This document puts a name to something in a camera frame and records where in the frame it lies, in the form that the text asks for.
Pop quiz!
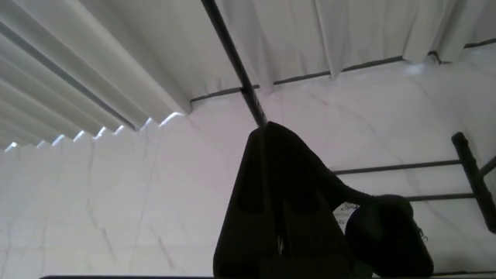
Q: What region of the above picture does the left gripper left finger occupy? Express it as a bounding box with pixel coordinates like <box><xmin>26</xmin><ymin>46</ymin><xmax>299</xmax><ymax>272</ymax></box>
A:
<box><xmin>212</xmin><ymin>124</ymin><xmax>281</xmax><ymax>268</ymax></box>

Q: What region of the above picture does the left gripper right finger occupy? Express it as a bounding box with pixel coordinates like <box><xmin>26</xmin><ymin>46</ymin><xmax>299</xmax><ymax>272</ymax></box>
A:
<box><xmin>270</xmin><ymin>127</ymin><xmax>356</xmax><ymax>268</ymax></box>

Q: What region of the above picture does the black T-shirt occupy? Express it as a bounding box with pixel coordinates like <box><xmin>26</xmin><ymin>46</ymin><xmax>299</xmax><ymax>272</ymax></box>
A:
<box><xmin>264</xmin><ymin>121</ymin><xmax>435</xmax><ymax>278</ymax></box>

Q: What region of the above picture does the black clothes rack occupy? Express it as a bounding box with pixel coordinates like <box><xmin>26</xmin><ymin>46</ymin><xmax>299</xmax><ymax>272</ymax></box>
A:
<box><xmin>200</xmin><ymin>0</ymin><xmax>496</xmax><ymax>236</ymax></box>

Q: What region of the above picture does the white curtain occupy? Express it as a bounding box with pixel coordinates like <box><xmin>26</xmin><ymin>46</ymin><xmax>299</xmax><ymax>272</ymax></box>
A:
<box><xmin>0</xmin><ymin>0</ymin><xmax>496</xmax><ymax>152</ymax></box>

